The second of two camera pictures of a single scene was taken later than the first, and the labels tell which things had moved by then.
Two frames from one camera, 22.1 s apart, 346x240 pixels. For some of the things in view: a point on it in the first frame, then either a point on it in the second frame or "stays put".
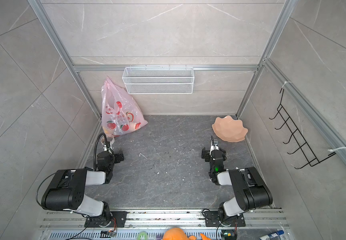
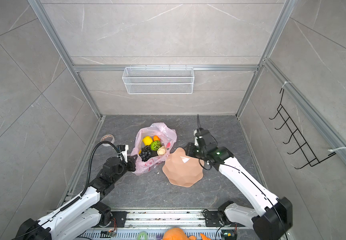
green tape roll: x=140 y=233 stays put
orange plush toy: x=177 y=234 stays put
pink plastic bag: x=120 y=114 → x=168 y=136
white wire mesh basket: x=158 y=80 stays put
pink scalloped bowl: x=229 y=129 → x=182 y=170
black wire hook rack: x=296 y=137 stays put
